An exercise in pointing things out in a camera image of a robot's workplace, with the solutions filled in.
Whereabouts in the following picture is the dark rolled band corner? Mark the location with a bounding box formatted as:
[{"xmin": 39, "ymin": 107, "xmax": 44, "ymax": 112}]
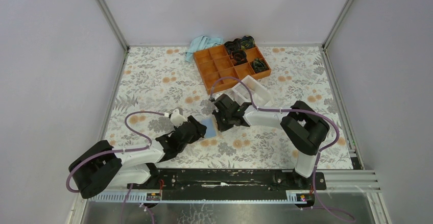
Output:
[{"xmin": 240, "ymin": 35, "xmax": 256, "ymax": 50}]

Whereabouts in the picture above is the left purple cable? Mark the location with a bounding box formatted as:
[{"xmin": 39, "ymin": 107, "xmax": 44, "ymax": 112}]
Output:
[{"xmin": 65, "ymin": 111, "xmax": 173, "ymax": 194}]

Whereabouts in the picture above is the dark rolled band top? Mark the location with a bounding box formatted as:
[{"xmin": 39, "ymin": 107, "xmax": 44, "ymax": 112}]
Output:
[{"xmin": 224, "ymin": 38, "xmax": 242, "ymax": 55}]

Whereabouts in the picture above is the beige card holder wallet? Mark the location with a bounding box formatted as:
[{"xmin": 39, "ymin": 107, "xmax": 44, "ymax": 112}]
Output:
[{"xmin": 200, "ymin": 117, "xmax": 221, "ymax": 139}]

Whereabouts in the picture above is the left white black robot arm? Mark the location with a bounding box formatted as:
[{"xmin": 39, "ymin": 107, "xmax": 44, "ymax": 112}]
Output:
[{"xmin": 66, "ymin": 110, "xmax": 207, "ymax": 199}]

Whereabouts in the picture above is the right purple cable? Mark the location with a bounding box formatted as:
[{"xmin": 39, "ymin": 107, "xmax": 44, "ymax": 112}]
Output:
[{"xmin": 209, "ymin": 77, "xmax": 356, "ymax": 223}]

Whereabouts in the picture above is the light blue cloth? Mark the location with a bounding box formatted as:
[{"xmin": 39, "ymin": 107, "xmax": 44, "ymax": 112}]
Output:
[{"xmin": 185, "ymin": 35, "xmax": 224, "ymax": 63}]

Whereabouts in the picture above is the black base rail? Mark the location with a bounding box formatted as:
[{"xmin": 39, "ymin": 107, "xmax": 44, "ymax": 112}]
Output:
[{"xmin": 132, "ymin": 168, "xmax": 327, "ymax": 202}]

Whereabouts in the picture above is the purple cable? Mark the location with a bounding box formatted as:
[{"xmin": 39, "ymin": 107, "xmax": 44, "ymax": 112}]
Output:
[
  {"xmin": 65, "ymin": 111, "xmax": 173, "ymax": 194},
  {"xmin": 209, "ymin": 77, "xmax": 356, "ymax": 223}
]

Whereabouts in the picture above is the dark rolled band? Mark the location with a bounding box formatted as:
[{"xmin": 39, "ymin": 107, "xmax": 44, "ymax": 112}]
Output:
[
  {"xmin": 224, "ymin": 38, "xmax": 242, "ymax": 55},
  {"xmin": 251, "ymin": 58, "xmax": 269, "ymax": 73},
  {"xmin": 230, "ymin": 49, "xmax": 248, "ymax": 66}
]

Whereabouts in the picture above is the dark rolled band middle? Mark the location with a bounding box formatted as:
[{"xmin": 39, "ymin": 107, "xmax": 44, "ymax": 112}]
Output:
[{"xmin": 230, "ymin": 49, "xmax": 248, "ymax": 66}]

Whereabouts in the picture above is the dark rolled band right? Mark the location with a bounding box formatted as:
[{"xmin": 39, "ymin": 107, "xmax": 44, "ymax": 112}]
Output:
[{"xmin": 251, "ymin": 58, "xmax": 269, "ymax": 73}]

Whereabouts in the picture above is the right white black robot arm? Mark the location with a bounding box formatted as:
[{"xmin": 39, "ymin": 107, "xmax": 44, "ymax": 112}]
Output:
[{"xmin": 210, "ymin": 94, "xmax": 330, "ymax": 189}]

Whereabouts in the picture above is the orange compartment tray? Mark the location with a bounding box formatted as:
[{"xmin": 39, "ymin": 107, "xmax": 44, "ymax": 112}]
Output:
[{"xmin": 194, "ymin": 45, "xmax": 272, "ymax": 94}]

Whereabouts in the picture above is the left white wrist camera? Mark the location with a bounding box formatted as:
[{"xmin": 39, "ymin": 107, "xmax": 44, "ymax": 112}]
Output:
[{"xmin": 169, "ymin": 108, "xmax": 188, "ymax": 127}]

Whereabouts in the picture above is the white card box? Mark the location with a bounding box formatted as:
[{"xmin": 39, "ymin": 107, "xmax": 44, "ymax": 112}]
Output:
[{"xmin": 231, "ymin": 76, "xmax": 274, "ymax": 107}]

